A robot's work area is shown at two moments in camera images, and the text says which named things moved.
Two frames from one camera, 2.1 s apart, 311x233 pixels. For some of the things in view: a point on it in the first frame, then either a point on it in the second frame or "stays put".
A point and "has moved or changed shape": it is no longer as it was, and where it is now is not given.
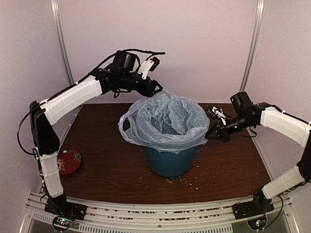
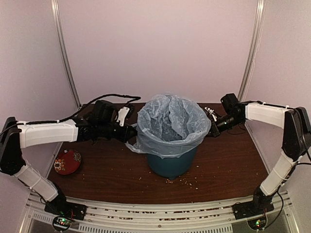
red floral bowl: x=68 y=163 stays put
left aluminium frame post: x=56 y=8 stays put
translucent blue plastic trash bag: x=165 y=121 has moved or changed shape
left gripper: x=147 y=90 → x=122 y=138
